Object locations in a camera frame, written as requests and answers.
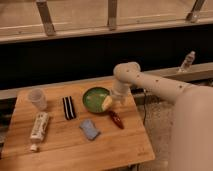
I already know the green ceramic bowl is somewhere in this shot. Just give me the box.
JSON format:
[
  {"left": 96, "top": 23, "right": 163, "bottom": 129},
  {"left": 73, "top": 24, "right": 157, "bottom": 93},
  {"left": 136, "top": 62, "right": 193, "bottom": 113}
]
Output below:
[{"left": 82, "top": 87, "right": 110, "bottom": 113}]

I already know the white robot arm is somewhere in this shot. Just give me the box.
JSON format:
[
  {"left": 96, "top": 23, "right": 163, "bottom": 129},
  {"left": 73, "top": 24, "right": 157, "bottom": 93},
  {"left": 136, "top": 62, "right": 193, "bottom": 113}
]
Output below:
[{"left": 111, "top": 62, "right": 213, "bottom": 171}]

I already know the red brown chili pepper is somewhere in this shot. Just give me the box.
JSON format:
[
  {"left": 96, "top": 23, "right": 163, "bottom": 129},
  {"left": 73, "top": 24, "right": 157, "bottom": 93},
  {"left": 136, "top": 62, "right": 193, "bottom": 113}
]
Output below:
[{"left": 109, "top": 111, "right": 124, "bottom": 129}]

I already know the blue sponge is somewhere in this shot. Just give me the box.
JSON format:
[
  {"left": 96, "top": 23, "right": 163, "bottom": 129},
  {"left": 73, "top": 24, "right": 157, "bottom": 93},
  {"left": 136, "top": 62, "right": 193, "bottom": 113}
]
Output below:
[{"left": 80, "top": 119, "right": 100, "bottom": 141}]

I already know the black white striped box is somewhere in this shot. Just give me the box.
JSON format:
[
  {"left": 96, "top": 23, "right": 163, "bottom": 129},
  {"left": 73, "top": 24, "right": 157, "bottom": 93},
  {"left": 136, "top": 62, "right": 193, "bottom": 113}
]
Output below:
[{"left": 62, "top": 96, "right": 76, "bottom": 120}]

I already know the white toothpaste tube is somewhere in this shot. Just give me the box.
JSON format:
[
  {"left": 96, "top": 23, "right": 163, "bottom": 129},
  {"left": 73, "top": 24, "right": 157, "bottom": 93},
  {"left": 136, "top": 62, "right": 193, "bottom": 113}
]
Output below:
[{"left": 30, "top": 112, "right": 49, "bottom": 152}]

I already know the clear plastic cup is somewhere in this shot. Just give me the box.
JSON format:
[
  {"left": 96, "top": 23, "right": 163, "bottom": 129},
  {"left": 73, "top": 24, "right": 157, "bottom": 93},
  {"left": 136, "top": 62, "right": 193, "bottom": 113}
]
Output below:
[{"left": 28, "top": 89, "right": 47, "bottom": 111}]

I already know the clear plastic bottle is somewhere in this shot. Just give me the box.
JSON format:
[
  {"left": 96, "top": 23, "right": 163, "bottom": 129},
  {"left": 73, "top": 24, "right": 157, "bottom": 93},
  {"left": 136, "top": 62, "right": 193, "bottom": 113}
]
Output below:
[{"left": 178, "top": 51, "right": 195, "bottom": 73}]

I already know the middle metal railing post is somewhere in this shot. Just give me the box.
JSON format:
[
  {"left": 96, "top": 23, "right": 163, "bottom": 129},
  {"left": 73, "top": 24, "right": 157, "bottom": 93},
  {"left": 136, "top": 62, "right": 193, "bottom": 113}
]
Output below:
[{"left": 107, "top": 0, "right": 117, "bottom": 30}]

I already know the metal railing post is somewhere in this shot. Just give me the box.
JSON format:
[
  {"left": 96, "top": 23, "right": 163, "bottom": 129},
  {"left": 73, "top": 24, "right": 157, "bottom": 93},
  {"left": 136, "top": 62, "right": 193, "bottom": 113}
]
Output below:
[
  {"left": 36, "top": 0, "right": 55, "bottom": 36},
  {"left": 186, "top": 0, "right": 205, "bottom": 23},
  {"left": 107, "top": 0, "right": 117, "bottom": 30}
]

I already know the left metal railing post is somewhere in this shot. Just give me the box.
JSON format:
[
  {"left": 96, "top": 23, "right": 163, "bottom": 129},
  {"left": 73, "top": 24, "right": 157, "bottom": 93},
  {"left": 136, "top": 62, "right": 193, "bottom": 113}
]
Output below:
[{"left": 36, "top": 0, "right": 55, "bottom": 36}]

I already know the right metal railing post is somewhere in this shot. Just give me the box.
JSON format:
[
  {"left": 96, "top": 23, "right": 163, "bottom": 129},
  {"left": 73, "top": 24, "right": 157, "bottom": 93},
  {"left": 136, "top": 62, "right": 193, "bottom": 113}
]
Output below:
[{"left": 186, "top": 0, "right": 205, "bottom": 23}]

